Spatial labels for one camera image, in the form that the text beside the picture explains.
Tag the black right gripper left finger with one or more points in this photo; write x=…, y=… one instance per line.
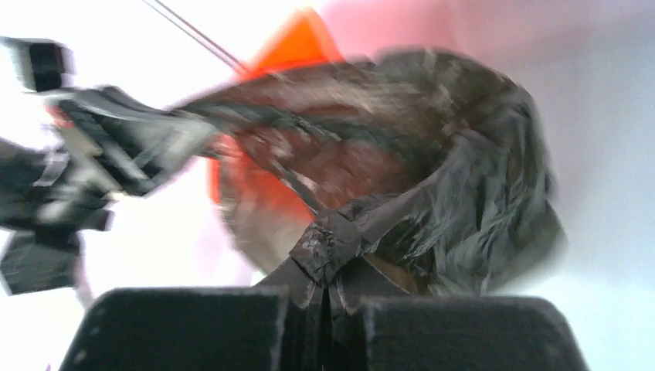
x=181, y=329

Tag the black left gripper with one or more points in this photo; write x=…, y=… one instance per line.
x=128, y=147

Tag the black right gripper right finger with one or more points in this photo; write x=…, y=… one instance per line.
x=496, y=333

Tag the black plastic trash bag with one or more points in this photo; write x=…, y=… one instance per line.
x=430, y=177

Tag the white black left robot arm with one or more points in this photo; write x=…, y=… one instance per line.
x=47, y=198

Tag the orange plastic trash bin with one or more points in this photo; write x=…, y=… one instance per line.
x=261, y=138

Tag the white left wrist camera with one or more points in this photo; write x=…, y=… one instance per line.
x=41, y=65

